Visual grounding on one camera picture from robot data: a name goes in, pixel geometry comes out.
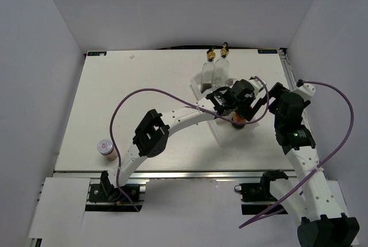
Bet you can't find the silver lid white canister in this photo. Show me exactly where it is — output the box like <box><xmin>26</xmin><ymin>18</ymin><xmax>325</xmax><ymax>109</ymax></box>
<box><xmin>225</xmin><ymin>78</ymin><xmax>237</xmax><ymax>87</ymax></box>

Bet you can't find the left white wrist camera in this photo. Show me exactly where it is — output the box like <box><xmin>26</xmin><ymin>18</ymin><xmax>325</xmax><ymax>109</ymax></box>
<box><xmin>248</xmin><ymin>76</ymin><xmax>267</xmax><ymax>96</ymax></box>

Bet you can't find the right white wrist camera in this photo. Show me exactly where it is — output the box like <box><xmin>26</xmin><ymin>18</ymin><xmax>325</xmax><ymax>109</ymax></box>
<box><xmin>295</xmin><ymin>79</ymin><xmax>316</xmax><ymax>100</ymax></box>

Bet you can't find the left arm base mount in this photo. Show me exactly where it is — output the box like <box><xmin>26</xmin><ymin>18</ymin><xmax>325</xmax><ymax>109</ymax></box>
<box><xmin>85</xmin><ymin>181</ymin><xmax>145</xmax><ymax>213</ymax></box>

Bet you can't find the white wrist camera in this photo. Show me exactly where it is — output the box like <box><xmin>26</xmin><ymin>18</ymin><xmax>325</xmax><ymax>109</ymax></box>
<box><xmin>295</xmin><ymin>79</ymin><xmax>316</xmax><ymax>100</ymax></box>
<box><xmin>248</xmin><ymin>76</ymin><xmax>267</xmax><ymax>96</ymax></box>

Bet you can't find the purple cable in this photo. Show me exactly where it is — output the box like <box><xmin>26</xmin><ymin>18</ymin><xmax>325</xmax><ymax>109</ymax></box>
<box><xmin>109</xmin><ymin>76</ymin><xmax>270</xmax><ymax>212</ymax></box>
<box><xmin>238</xmin><ymin>78</ymin><xmax>355</xmax><ymax>229</ymax></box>

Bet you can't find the white plastic organizer tray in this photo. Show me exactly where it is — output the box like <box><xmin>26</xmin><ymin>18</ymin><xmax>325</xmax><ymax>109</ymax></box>
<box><xmin>190</xmin><ymin>72</ymin><xmax>259</xmax><ymax>146</ymax></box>

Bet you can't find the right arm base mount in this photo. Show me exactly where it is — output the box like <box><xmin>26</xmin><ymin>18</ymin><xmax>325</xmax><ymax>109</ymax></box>
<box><xmin>234</xmin><ymin>170</ymin><xmax>288</xmax><ymax>215</ymax></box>

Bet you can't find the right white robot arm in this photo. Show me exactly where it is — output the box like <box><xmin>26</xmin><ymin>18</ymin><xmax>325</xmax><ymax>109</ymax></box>
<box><xmin>269</xmin><ymin>83</ymin><xmax>359</xmax><ymax>246</ymax></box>

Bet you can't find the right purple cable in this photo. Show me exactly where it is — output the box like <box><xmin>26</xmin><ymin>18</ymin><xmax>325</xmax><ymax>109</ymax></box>
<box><xmin>238</xmin><ymin>78</ymin><xmax>355</xmax><ymax>229</ymax></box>

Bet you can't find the small jar labelled lid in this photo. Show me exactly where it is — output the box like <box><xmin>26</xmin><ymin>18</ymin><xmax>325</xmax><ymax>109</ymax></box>
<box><xmin>97</xmin><ymin>139</ymin><xmax>118</xmax><ymax>161</ymax></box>

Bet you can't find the red lid sauce jar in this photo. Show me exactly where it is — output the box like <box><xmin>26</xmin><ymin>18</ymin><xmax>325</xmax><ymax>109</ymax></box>
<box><xmin>231</xmin><ymin>113</ymin><xmax>247</xmax><ymax>129</ymax></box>

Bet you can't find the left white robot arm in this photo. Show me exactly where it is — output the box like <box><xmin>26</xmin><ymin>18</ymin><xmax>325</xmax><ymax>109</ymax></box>
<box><xmin>100</xmin><ymin>76</ymin><xmax>267</xmax><ymax>201</ymax></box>

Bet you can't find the glass cruet dark powder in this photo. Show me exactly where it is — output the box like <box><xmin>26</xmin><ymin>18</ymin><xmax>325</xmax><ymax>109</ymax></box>
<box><xmin>201</xmin><ymin>47</ymin><xmax>216</xmax><ymax>93</ymax></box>

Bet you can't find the clear glass cruet bottle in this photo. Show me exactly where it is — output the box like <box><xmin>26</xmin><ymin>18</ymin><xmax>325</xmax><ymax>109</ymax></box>
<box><xmin>212</xmin><ymin>42</ymin><xmax>229</xmax><ymax>87</ymax></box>

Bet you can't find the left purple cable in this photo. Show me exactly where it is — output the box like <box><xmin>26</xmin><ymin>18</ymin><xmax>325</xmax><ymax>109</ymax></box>
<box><xmin>109</xmin><ymin>76</ymin><xmax>270</xmax><ymax>212</ymax></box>

